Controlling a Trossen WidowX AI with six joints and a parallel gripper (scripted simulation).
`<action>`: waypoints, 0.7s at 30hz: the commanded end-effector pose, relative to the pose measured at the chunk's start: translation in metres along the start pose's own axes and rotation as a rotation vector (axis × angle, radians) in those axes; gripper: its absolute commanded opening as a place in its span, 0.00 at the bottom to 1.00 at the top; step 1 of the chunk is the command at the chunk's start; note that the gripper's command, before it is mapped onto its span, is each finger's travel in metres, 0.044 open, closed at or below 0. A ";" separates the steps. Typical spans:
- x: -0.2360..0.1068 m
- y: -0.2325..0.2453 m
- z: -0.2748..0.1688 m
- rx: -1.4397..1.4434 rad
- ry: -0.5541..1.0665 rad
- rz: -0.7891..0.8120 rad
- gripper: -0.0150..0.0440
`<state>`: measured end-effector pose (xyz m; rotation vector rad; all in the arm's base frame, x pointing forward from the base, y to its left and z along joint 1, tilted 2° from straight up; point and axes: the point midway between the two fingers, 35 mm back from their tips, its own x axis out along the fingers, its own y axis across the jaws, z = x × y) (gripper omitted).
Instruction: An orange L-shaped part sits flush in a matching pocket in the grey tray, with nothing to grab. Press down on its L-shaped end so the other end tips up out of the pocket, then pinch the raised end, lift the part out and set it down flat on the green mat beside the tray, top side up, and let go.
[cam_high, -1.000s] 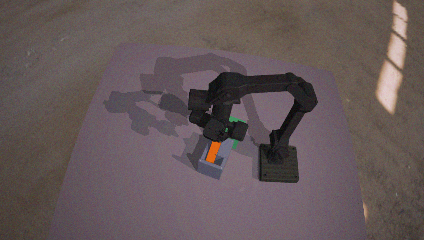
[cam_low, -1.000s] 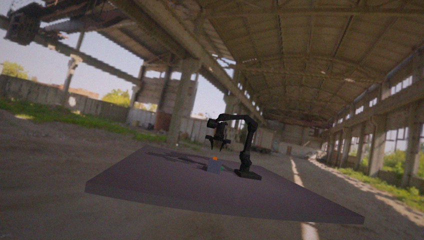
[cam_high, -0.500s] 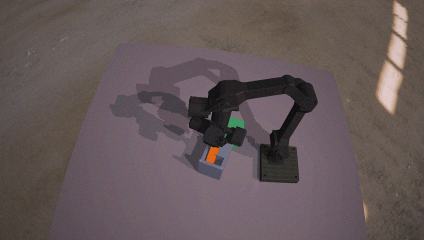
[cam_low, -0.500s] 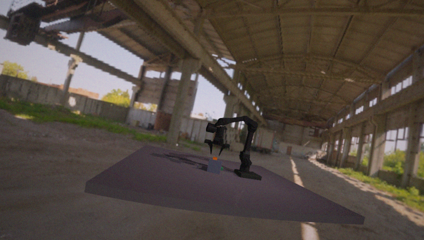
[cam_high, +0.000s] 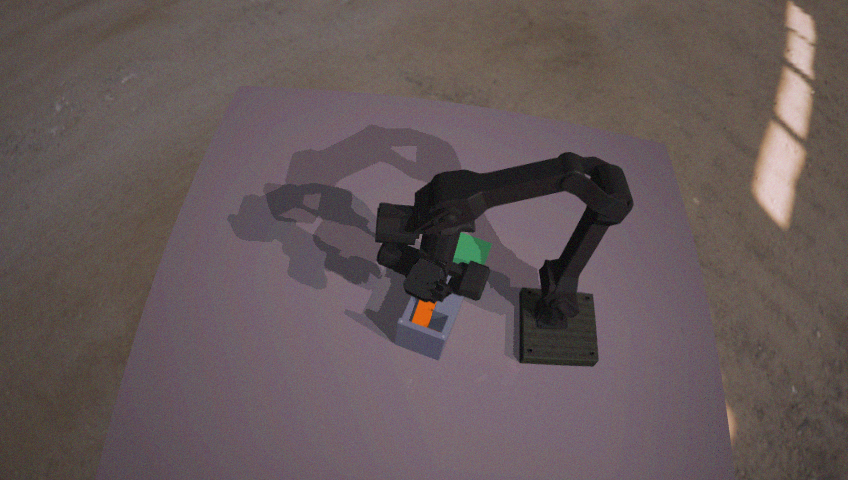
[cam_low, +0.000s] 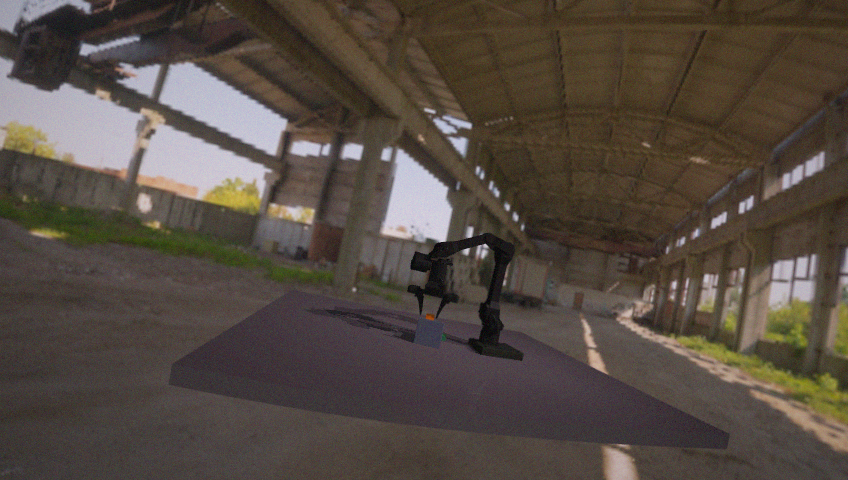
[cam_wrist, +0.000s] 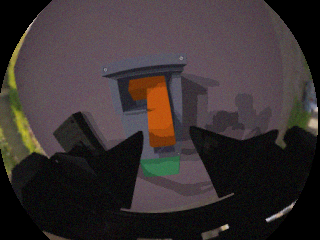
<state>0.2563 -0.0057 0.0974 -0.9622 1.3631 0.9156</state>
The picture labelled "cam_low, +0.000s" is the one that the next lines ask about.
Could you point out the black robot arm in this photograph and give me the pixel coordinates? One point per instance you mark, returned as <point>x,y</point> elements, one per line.
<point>490,310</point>

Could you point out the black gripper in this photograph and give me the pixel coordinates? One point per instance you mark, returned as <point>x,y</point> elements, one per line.
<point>419,294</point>

